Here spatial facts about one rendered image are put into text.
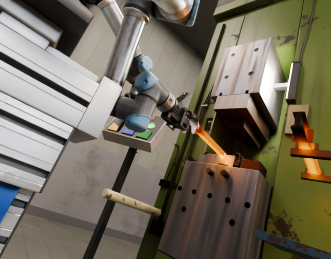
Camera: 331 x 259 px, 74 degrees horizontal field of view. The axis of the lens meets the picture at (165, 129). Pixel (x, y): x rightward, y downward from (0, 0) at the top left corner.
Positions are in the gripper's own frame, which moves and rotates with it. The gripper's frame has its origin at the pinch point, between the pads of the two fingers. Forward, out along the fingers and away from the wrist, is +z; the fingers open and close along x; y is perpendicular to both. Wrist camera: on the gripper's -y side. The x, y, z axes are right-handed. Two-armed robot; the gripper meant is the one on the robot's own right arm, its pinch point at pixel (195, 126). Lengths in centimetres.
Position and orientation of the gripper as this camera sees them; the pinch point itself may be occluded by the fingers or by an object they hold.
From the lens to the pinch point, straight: 96.9
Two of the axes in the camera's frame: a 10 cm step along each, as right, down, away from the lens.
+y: -3.3, 8.8, -3.5
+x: 7.5, 0.2, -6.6
